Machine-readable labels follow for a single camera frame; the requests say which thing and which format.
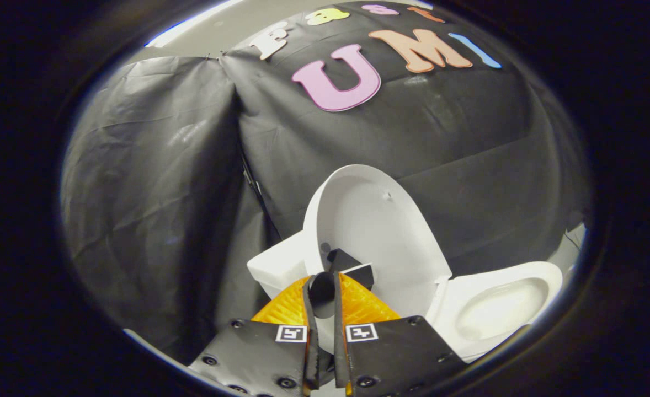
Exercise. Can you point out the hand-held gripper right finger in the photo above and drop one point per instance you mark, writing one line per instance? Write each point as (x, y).
(340, 342)

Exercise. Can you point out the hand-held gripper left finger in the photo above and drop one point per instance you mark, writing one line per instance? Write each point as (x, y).
(311, 342)

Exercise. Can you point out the black lid pull tab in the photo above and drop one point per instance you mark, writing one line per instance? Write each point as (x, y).
(341, 260)

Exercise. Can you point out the white toilet lid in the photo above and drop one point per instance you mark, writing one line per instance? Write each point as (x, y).
(374, 220)

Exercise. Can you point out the white toilet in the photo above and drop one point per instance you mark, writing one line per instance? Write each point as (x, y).
(275, 264)

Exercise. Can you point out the white toilet seat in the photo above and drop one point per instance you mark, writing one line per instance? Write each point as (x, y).
(545, 281)

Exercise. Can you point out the black backdrop cloth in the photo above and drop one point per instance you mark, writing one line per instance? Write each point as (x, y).
(165, 193)

